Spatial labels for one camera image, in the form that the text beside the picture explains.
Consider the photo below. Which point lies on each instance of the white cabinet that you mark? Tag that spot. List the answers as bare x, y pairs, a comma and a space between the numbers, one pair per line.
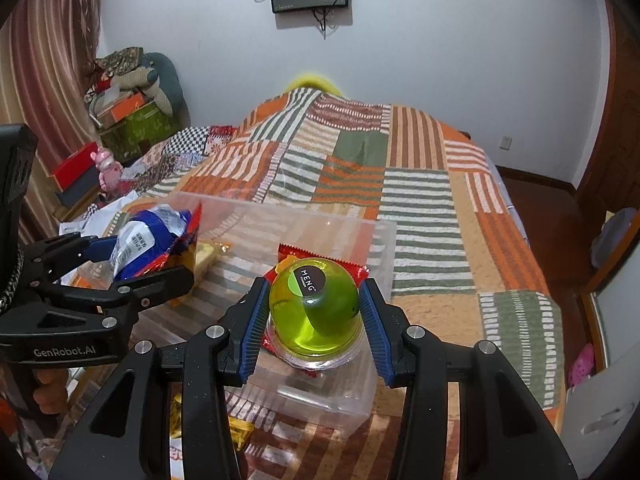
610, 385

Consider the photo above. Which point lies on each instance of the striped curtain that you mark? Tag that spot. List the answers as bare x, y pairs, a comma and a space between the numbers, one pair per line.
45, 60

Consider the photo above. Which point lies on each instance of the yellow round object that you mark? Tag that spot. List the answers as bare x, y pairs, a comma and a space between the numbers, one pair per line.
312, 82

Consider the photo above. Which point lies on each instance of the wooden chair with grey cushion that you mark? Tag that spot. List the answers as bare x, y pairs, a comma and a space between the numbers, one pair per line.
617, 235

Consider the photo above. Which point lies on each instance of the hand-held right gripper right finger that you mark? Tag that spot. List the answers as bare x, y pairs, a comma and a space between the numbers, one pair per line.
375, 330

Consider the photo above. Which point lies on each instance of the pink toy rabbit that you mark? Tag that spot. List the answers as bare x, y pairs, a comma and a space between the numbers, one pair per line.
107, 170

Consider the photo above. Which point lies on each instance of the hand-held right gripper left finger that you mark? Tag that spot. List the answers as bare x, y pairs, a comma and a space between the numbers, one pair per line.
252, 330

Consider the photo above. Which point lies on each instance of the wooden door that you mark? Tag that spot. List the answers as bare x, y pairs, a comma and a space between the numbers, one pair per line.
620, 110

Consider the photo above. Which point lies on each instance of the clear plastic box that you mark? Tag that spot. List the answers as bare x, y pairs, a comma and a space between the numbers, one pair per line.
320, 400

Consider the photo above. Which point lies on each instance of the wall socket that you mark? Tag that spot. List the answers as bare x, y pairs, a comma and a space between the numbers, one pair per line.
506, 142

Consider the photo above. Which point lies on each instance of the red box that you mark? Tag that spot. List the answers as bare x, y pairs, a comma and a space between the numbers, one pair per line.
75, 165

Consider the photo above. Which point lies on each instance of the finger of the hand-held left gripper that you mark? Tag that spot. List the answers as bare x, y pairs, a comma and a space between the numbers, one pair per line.
165, 282
100, 248

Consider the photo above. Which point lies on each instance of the white bed sheet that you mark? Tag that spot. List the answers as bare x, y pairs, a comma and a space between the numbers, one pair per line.
500, 185

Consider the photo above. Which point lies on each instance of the patchwork striped blanket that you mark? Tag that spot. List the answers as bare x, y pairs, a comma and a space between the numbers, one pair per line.
425, 210

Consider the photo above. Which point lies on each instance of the orange box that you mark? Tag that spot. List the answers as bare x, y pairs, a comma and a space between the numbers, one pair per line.
125, 105

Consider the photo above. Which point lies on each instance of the person's left hand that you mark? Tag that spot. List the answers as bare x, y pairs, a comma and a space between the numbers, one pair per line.
50, 390

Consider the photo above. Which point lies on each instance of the pink slipper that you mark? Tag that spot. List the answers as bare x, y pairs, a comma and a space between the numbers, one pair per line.
582, 365

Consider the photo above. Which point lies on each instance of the checkered cloth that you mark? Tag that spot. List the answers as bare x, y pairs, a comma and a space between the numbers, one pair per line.
195, 140

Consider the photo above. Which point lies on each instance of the green jelly cup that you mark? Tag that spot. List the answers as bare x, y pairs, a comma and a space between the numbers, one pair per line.
310, 325

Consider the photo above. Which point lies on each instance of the blue snack packet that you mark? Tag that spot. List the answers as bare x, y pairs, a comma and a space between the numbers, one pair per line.
150, 235

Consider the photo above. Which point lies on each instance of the yellow snack packet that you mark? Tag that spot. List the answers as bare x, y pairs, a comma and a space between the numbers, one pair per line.
207, 260
241, 432

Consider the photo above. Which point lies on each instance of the floral fabric bundle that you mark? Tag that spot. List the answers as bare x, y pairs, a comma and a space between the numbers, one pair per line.
122, 60

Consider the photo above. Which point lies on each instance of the grey box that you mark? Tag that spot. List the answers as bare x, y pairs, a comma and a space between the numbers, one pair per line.
80, 194

